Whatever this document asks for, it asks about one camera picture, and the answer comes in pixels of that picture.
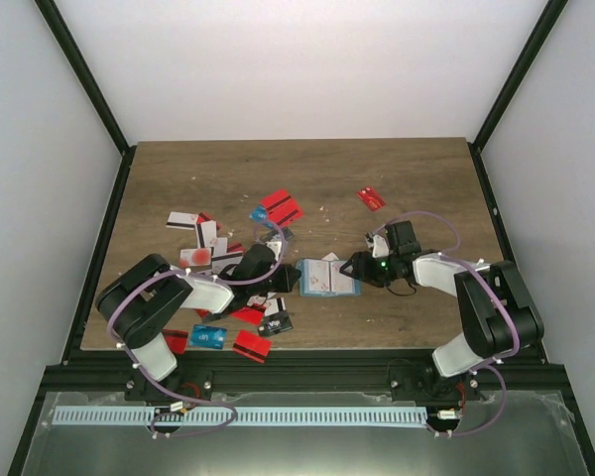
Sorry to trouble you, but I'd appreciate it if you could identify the dark red striped card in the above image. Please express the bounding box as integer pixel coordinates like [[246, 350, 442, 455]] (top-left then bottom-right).
[[163, 329, 188, 355]]

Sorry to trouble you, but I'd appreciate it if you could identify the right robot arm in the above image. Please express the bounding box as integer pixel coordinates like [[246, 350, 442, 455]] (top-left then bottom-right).
[[340, 221, 544, 400]]

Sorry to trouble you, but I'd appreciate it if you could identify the black aluminium frame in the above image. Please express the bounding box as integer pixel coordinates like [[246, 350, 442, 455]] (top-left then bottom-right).
[[9, 1, 595, 475]]

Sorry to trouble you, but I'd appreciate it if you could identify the red striped card bottom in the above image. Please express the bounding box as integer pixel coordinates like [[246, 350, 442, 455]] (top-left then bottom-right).
[[232, 330, 273, 363]]

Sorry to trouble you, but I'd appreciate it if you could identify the teal card holder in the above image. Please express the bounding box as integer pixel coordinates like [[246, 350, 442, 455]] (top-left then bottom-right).
[[297, 253, 361, 298]]

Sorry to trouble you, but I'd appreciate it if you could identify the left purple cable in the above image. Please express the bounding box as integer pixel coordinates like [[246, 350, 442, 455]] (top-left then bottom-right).
[[106, 217, 288, 440]]

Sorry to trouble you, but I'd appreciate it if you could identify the red magnetic stripe card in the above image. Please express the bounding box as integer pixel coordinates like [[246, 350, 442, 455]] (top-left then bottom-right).
[[261, 189, 303, 227]]

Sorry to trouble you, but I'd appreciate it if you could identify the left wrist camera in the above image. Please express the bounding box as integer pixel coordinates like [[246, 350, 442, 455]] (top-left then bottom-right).
[[266, 240, 283, 262]]

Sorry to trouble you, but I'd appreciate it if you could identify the white striped card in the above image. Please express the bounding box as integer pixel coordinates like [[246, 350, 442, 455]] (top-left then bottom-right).
[[166, 211, 198, 230], [265, 297, 287, 317]]

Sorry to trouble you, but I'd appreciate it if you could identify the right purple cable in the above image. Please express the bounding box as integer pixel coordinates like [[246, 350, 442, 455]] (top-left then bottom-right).
[[371, 211, 522, 440]]

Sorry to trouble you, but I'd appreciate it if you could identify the white striped card left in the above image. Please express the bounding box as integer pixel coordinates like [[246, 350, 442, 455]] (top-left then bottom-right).
[[166, 211, 198, 230]]

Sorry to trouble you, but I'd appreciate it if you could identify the blue card bottom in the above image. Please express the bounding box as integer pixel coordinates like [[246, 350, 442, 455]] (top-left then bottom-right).
[[189, 324, 227, 350]]

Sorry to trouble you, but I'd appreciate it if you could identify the red card far right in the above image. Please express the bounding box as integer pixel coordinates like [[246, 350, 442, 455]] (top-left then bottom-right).
[[356, 186, 386, 212]]

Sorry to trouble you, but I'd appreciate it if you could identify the blue card top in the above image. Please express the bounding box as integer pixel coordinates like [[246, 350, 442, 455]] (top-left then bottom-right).
[[250, 205, 272, 227]]

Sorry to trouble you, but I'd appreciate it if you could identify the red card in pile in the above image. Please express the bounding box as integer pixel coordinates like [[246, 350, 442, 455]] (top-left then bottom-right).
[[229, 306, 265, 326]]

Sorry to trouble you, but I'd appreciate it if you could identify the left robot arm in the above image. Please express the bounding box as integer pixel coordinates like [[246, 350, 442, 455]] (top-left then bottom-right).
[[95, 241, 301, 401]]

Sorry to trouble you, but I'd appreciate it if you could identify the purple cable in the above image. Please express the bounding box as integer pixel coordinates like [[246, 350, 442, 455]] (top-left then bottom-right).
[[106, 217, 288, 440], [371, 211, 522, 440]]

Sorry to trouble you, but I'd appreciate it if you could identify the light blue slotted rail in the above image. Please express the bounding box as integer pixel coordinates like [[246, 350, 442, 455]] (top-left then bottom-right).
[[52, 406, 427, 428]]

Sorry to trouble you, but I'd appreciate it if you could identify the white card red print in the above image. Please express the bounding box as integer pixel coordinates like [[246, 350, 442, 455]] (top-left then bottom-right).
[[300, 259, 331, 296]]

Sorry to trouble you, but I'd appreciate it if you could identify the blue card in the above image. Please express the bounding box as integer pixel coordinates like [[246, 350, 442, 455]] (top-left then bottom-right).
[[189, 324, 227, 350], [250, 205, 272, 227]]

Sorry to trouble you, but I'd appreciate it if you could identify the white striped card lower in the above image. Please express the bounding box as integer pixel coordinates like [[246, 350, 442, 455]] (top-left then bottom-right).
[[265, 297, 287, 317]]

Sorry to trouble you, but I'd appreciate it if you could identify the black VIP card pile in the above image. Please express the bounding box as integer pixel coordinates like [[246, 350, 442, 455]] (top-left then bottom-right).
[[258, 312, 293, 337]]

